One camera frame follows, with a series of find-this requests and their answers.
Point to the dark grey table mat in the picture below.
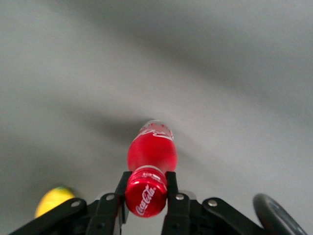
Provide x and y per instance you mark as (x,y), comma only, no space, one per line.
(73,73)

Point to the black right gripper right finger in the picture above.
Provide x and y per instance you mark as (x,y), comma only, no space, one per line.
(177,215)

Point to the red coke bottle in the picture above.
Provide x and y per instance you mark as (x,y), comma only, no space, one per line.
(151,151)

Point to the yellow lemon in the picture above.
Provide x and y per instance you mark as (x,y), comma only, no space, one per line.
(53,198)

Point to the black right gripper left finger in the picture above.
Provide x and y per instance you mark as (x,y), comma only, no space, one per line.
(107,210)

